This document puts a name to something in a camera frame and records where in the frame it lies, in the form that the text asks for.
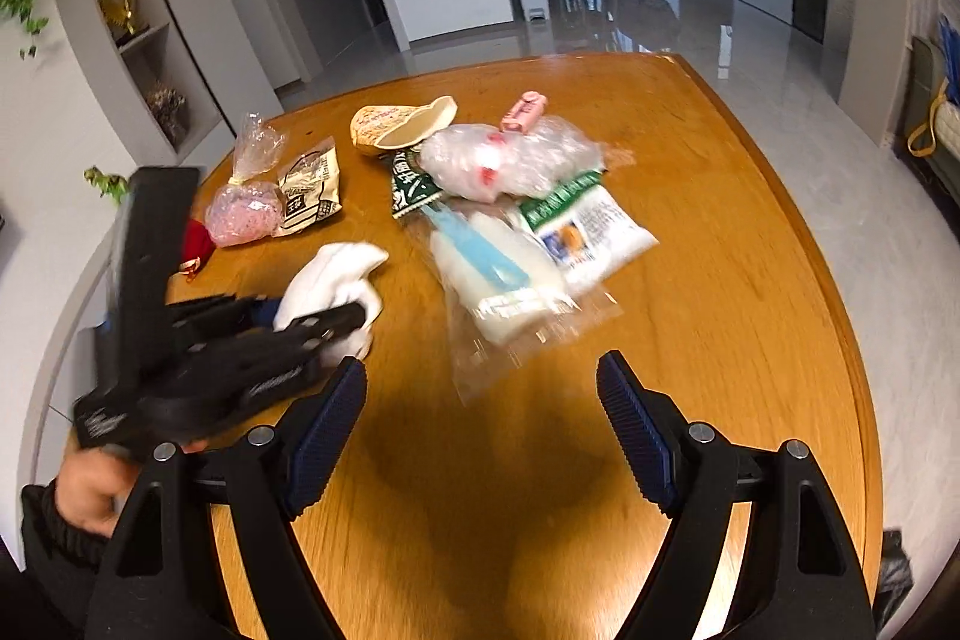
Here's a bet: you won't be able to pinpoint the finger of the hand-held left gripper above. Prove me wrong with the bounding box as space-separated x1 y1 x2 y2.
225 301 368 380
166 293 282 342

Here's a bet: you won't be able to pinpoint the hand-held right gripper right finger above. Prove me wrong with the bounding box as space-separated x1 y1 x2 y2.
596 350 878 640

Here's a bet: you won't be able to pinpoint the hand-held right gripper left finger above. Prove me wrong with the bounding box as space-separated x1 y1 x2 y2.
86 355 368 640

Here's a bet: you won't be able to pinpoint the white tissue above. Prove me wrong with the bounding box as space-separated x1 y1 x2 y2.
274 241 391 360

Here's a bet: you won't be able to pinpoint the red gift pouch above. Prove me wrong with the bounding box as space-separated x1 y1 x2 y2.
178 218 215 281

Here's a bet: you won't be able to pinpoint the clear bag pink contents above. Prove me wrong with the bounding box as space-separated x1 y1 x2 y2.
204 111 287 247

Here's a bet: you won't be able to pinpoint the crushed printed paper cup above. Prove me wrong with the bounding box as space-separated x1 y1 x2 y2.
350 95 458 157

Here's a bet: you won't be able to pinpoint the clear plastic bag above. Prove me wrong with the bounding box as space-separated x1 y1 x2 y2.
418 115 607 202

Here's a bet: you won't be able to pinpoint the small pink bottle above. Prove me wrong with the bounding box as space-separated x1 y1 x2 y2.
501 91 547 133

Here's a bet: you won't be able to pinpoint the black trash bag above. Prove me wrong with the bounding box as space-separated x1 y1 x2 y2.
874 530 914 633

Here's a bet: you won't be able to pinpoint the person's left forearm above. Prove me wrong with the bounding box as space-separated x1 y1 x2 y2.
19 481 115 640

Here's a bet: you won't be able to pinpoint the person's left hand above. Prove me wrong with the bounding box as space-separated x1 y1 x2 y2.
56 441 211 536

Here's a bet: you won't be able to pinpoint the printed paper wrapper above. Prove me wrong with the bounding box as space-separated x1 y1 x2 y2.
274 136 346 238

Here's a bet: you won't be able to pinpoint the small green plant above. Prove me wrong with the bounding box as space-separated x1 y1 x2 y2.
84 164 132 206

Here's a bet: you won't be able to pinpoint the green snack packet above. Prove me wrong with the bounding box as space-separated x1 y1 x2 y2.
390 149 451 221

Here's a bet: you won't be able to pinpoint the clear bag with white items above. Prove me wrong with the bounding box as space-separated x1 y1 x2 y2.
427 197 625 407

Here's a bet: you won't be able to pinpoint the dried flower decoration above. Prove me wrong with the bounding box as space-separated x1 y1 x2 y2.
146 81 190 145

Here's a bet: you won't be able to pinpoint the white and green packet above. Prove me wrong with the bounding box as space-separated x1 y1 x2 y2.
517 171 661 292

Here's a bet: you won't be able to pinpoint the gold ornament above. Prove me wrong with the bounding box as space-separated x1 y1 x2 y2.
100 0 151 45

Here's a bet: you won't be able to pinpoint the beige quilted sofa cover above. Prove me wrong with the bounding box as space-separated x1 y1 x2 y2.
926 100 960 161

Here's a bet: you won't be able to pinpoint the light wood side cabinet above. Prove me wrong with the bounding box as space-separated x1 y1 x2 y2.
836 0 942 146

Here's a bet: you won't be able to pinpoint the white wall shelf unit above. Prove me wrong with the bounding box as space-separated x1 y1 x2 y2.
41 0 226 154

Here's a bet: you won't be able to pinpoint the yellow cord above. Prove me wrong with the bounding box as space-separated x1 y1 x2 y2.
906 85 947 155

